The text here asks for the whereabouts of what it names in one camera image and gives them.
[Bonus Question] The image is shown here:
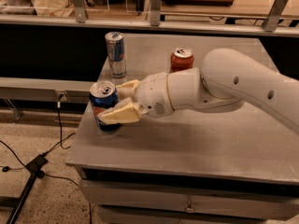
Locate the black tripod leg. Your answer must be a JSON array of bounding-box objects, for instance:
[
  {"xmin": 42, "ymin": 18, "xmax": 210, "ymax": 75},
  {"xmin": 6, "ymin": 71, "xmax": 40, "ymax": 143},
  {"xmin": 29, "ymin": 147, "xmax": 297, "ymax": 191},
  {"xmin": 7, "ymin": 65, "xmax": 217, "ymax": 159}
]
[{"xmin": 6, "ymin": 155, "xmax": 48, "ymax": 224}]

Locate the blue Pepsi can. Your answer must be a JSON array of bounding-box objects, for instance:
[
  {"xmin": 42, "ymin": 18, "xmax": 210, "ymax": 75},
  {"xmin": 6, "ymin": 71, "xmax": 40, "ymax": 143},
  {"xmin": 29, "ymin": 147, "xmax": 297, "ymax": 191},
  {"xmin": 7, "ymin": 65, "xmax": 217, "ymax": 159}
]
[{"xmin": 90, "ymin": 80, "xmax": 121, "ymax": 133}]

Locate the silver blue Red Bull can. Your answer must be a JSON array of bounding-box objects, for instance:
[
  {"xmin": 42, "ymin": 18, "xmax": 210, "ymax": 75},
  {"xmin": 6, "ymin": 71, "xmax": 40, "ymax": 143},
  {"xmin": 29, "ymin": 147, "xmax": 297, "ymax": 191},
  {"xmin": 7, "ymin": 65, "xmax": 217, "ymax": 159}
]
[{"xmin": 105, "ymin": 32, "xmax": 126, "ymax": 77}]

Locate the black floor cable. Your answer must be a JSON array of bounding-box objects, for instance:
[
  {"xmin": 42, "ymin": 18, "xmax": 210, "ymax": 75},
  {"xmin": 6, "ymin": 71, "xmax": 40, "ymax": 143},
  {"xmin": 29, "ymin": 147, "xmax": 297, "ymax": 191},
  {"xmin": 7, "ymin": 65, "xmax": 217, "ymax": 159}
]
[{"xmin": 0, "ymin": 101, "xmax": 93, "ymax": 224}]

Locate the grey metal rail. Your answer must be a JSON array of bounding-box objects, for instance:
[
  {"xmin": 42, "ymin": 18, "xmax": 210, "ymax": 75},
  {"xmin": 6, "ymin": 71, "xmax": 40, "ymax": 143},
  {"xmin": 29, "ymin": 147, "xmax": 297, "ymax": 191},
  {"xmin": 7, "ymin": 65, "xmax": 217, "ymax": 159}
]
[{"xmin": 0, "ymin": 14, "xmax": 299, "ymax": 38}]

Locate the grey metal bench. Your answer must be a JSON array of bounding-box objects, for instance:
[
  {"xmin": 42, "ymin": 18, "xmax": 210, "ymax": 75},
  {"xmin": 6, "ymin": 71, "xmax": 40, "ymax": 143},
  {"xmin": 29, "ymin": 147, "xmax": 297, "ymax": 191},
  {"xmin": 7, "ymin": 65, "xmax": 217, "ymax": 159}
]
[{"xmin": 0, "ymin": 77, "xmax": 93, "ymax": 104}]

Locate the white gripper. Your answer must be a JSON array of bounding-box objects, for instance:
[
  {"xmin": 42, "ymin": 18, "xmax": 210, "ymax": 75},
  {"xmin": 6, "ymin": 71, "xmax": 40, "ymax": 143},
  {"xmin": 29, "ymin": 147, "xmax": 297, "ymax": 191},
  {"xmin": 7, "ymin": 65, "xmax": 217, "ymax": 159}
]
[{"xmin": 97, "ymin": 72, "xmax": 174, "ymax": 125}]

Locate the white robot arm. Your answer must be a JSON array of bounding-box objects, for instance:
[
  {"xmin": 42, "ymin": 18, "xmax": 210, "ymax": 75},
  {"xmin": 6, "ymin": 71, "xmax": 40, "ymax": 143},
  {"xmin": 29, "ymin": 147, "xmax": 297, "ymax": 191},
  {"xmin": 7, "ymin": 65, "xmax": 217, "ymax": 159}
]
[{"xmin": 97, "ymin": 49, "xmax": 299, "ymax": 133}]

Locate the red Coca-Cola can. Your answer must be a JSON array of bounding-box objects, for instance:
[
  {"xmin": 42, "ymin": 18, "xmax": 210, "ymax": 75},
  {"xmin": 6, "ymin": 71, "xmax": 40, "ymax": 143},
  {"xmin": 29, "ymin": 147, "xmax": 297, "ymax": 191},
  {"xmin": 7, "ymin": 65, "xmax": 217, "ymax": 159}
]
[{"xmin": 170, "ymin": 48, "xmax": 194, "ymax": 72}]

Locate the grey drawer with handle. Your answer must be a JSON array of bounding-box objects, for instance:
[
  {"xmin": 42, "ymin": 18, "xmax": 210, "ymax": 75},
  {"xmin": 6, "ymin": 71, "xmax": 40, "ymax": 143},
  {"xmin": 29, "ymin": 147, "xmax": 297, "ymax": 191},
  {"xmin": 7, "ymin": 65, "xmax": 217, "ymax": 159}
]
[{"xmin": 79, "ymin": 180, "xmax": 299, "ymax": 220}]

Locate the grey lower drawer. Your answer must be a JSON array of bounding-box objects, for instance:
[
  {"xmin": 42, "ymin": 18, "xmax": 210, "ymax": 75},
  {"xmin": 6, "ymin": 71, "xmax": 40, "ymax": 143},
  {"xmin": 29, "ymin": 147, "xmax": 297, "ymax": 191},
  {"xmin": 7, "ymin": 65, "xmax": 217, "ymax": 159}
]
[{"xmin": 95, "ymin": 204, "xmax": 272, "ymax": 224}]

